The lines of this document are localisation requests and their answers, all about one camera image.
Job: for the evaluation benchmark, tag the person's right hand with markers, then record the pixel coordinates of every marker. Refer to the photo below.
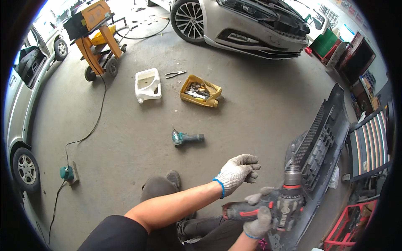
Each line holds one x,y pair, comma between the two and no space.
259,224

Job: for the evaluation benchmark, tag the person's left hand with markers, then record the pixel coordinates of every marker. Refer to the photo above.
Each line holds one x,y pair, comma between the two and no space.
234,175

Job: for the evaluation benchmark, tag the person's right fingers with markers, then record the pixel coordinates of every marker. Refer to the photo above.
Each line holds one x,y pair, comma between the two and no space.
253,198

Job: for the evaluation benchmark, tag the person's left fingers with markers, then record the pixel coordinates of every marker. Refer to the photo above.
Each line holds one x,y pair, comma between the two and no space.
249,160

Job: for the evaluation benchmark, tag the person's legs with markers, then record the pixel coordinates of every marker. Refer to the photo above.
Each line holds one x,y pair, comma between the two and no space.
204,232

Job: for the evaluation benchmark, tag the yellow cut-open jug tray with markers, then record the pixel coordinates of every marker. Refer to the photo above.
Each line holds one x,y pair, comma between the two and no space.
214,91

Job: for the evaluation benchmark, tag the grey car bumper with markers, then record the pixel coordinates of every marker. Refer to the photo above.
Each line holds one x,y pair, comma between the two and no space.
326,141

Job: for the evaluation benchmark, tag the white plastic bag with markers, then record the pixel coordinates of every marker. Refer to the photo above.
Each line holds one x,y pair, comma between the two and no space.
334,178

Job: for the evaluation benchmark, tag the heap of small hand tools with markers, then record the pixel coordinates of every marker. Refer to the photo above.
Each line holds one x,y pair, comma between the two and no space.
197,91

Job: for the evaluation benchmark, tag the red metal rack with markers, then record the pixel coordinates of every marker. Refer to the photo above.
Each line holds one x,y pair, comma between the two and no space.
348,226

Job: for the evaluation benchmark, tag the white cut-open jug tray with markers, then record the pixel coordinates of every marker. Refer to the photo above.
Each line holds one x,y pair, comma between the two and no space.
147,84

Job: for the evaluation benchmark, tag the silver sedan without bumper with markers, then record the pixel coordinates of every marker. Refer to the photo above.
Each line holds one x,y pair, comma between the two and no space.
245,28

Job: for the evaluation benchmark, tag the cluttered parts shelf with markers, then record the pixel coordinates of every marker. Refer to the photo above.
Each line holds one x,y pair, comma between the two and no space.
366,94

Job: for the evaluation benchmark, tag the green plastic crate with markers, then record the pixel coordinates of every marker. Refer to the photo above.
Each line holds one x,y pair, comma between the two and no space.
325,44

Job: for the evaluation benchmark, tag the person's body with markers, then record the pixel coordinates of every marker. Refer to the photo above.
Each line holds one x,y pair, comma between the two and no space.
116,233

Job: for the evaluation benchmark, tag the dark red cabinet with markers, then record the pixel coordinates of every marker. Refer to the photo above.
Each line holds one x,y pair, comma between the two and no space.
355,59

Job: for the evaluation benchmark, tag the white car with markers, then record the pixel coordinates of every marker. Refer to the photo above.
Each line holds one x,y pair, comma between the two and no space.
311,15

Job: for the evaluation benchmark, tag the scattered tools on floor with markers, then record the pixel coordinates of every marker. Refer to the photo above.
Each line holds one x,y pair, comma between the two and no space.
147,18

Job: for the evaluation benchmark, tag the wooden block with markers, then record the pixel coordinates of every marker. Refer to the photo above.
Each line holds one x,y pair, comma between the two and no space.
75,175

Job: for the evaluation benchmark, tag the green power plug socket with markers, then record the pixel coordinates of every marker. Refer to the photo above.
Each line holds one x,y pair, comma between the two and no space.
66,172

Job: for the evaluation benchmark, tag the orange machine cart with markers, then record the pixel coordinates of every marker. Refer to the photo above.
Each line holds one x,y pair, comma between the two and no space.
94,34

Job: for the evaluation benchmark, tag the silver car with open door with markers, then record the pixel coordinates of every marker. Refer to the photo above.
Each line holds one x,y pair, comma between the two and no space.
22,125

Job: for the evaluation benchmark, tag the silver van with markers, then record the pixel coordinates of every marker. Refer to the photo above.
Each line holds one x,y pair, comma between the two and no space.
51,31

